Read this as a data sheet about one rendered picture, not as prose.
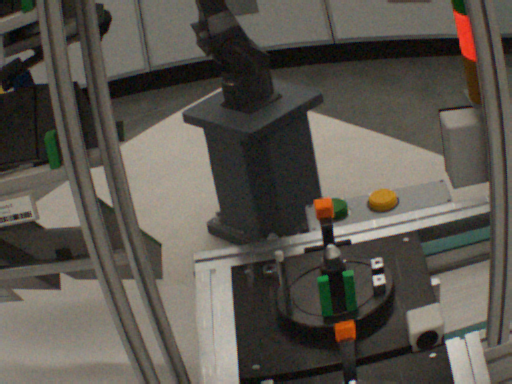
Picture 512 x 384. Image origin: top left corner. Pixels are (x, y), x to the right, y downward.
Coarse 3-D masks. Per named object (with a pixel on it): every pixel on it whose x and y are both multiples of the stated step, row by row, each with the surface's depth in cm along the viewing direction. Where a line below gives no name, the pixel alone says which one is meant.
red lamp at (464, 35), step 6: (456, 18) 85; (462, 18) 84; (456, 24) 86; (462, 24) 84; (468, 24) 84; (462, 30) 85; (468, 30) 84; (462, 36) 85; (468, 36) 85; (462, 42) 86; (468, 42) 85; (462, 48) 87; (468, 48) 85; (468, 54) 86; (474, 60) 86
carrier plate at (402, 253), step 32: (320, 256) 124; (384, 256) 121; (416, 256) 120; (256, 288) 121; (416, 288) 114; (256, 320) 115; (384, 320) 110; (256, 352) 109; (288, 352) 108; (320, 352) 107; (384, 352) 105
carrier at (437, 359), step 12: (432, 348) 102; (444, 348) 102; (384, 360) 103; (396, 360) 102; (408, 360) 102; (420, 360) 101; (432, 360) 100; (444, 360) 100; (336, 372) 103; (360, 372) 102; (372, 372) 102; (384, 372) 101; (396, 372) 100; (408, 372) 100; (420, 372) 99; (432, 372) 98; (444, 372) 98
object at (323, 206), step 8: (320, 200) 115; (328, 200) 114; (320, 208) 114; (328, 208) 114; (320, 216) 114; (328, 216) 114; (320, 224) 115; (328, 224) 113; (328, 232) 116; (328, 240) 116
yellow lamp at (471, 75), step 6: (462, 54) 88; (468, 60) 87; (468, 66) 87; (474, 66) 86; (468, 72) 87; (474, 72) 87; (468, 78) 88; (474, 78) 87; (468, 84) 89; (474, 84) 87; (468, 90) 89; (474, 90) 88; (474, 96) 88; (480, 96) 88; (474, 102) 89; (480, 102) 88
